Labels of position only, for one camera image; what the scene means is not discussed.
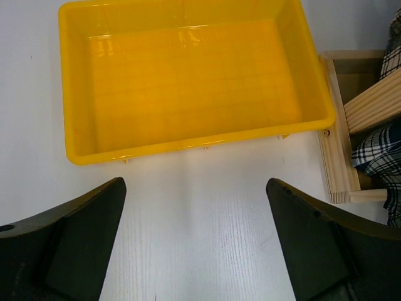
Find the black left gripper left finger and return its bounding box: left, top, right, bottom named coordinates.
left=1, top=177, right=127, bottom=300

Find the navy white plaid skirt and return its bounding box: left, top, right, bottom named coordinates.
left=352, top=11, right=400, bottom=228

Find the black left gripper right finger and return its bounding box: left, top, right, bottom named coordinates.
left=266, top=178, right=400, bottom=300

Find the yellow plastic tray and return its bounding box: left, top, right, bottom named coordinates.
left=58, top=1, right=335, bottom=165

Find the wooden clothes rack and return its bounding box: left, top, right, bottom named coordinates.
left=318, top=50, right=400, bottom=204

